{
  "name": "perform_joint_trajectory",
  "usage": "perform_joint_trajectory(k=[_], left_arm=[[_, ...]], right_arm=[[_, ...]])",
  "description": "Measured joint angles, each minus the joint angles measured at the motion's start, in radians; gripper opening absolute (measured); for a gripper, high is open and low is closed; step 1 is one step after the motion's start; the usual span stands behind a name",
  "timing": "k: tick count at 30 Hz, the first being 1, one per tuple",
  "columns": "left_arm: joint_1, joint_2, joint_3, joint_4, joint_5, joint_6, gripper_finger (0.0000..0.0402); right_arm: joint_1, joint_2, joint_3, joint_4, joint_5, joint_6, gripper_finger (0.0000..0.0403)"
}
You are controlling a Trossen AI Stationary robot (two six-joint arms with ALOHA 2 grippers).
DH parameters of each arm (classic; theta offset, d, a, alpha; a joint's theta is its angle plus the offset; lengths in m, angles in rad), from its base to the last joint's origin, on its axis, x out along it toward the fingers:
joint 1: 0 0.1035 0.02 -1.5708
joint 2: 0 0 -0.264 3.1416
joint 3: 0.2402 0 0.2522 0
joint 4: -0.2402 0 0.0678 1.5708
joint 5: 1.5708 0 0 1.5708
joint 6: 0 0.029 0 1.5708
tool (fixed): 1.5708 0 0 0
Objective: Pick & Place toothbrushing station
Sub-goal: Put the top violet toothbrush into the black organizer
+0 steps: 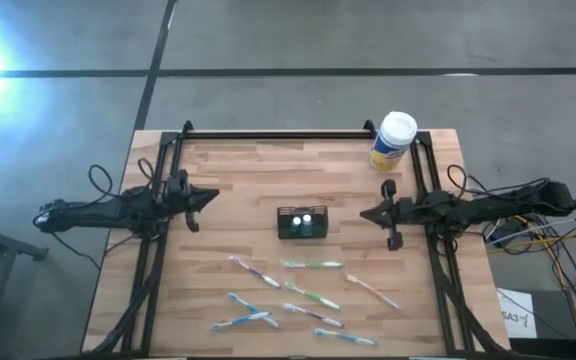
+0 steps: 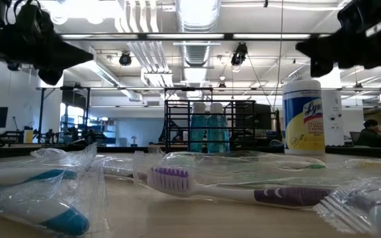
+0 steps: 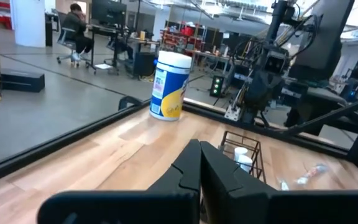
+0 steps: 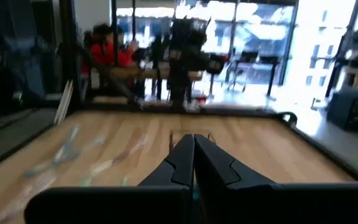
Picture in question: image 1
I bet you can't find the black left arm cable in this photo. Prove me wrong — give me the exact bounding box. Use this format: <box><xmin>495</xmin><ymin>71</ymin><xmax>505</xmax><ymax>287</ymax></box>
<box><xmin>86</xmin><ymin>157</ymin><xmax>169</xmax><ymax>201</ymax></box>

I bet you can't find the dark grey floor mat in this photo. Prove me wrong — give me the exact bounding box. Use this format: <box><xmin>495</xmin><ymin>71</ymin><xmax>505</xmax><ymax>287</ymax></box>
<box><xmin>497</xmin><ymin>287</ymin><xmax>576</xmax><ymax>341</ymax></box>

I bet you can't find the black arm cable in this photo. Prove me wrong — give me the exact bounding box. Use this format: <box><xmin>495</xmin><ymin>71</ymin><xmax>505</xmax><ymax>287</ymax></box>
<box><xmin>86</xmin><ymin>157</ymin><xmax>169</xmax><ymax>201</ymax></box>
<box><xmin>446</xmin><ymin>163</ymin><xmax>552</xmax><ymax>201</ymax></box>

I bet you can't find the orange white toothbrush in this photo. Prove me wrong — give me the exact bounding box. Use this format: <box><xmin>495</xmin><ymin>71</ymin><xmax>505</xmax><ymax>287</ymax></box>
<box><xmin>345</xmin><ymin>273</ymin><xmax>402</xmax><ymax>311</ymax></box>

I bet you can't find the green white toothbrush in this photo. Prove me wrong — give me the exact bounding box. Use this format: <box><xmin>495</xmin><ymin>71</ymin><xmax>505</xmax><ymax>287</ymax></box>
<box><xmin>280</xmin><ymin>259</ymin><xmax>345</xmax><ymax>270</ymax></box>
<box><xmin>284</xmin><ymin>281</ymin><xmax>342</xmax><ymax>311</ymax></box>

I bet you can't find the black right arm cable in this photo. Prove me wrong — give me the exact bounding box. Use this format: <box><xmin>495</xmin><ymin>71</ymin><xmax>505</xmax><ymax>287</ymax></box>
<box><xmin>446</xmin><ymin>163</ymin><xmax>552</xmax><ymax>201</ymax></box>

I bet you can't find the blue white toothbrush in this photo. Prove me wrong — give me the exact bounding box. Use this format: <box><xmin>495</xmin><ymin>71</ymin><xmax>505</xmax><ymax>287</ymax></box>
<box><xmin>209</xmin><ymin>311</ymin><xmax>273</xmax><ymax>332</ymax></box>
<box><xmin>226</xmin><ymin>292</ymin><xmax>281</xmax><ymax>330</ymax></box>
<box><xmin>312</xmin><ymin>327</ymin><xmax>379</xmax><ymax>347</ymax></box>

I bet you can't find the purple white toothbrush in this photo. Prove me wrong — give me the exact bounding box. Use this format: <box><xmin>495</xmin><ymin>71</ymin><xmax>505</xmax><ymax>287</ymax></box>
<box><xmin>282</xmin><ymin>302</ymin><xmax>345</xmax><ymax>329</ymax></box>
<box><xmin>227</xmin><ymin>255</ymin><xmax>282</xmax><ymax>290</ymax></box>

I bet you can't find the black power box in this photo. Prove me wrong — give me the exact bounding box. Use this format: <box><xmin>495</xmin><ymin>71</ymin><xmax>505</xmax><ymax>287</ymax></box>
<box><xmin>490</xmin><ymin>218</ymin><xmax>524</xmax><ymax>242</ymax></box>

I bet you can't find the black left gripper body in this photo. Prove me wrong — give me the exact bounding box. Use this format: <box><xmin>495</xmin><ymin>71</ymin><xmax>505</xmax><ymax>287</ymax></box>
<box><xmin>160</xmin><ymin>168</ymin><xmax>201</xmax><ymax>234</ymax></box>

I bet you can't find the black metal table frame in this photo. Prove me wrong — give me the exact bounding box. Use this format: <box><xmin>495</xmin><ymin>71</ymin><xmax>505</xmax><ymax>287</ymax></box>
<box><xmin>87</xmin><ymin>119</ymin><xmax>514</xmax><ymax>359</ymax></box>

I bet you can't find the white cable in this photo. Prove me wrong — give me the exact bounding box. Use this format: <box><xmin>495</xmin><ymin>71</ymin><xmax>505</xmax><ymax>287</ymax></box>
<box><xmin>485</xmin><ymin>218</ymin><xmax>576</xmax><ymax>249</ymax></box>

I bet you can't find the white yellow wipes canister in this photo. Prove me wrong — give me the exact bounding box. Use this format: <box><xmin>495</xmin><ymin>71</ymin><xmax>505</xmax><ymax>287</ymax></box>
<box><xmin>368</xmin><ymin>110</ymin><xmax>418</xmax><ymax>172</ymax></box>

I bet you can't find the black floor box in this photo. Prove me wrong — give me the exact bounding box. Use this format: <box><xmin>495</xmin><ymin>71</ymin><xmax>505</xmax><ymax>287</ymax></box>
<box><xmin>508</xmin><ymin>337</ymin><xmax>576</xmax><ymax>360</ymax></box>

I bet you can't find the black wire holder basket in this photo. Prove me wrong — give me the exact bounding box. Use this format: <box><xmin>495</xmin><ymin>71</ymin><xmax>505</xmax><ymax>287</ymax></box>
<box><xmin>276</xmin><ymin>205</ymin><xmax>330</xmax><ymax>241</ymax></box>

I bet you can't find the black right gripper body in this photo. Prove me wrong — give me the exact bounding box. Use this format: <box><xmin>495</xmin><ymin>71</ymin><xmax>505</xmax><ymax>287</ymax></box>
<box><xmin>380</xmin><ymin>179</ymin><xmax>422</xmax><ymax>251</ymax></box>

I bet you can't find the white paper sign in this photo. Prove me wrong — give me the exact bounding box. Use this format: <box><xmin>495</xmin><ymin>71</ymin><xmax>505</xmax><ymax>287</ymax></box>
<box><xmin>496</xmin><ymin>287</ymin><xmax>538</xmax><ymax>340</ymax></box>

